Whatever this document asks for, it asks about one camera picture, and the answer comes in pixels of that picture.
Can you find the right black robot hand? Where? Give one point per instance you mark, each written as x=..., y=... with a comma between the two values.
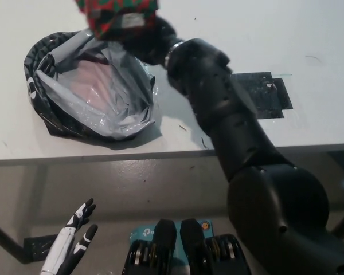
x=152, y=46

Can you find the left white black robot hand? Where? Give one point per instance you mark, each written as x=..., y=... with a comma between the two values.
x=63, y=246

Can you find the red green coffee bean bag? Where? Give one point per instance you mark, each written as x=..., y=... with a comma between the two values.
x=111, y=17

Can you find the black grey plastic bag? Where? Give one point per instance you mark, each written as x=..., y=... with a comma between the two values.
x=117, y=114

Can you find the teal cardboard box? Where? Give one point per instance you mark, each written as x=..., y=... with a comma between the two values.
x=140, y=233

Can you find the black tape patch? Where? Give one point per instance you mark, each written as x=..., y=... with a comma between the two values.
x=266, y=94

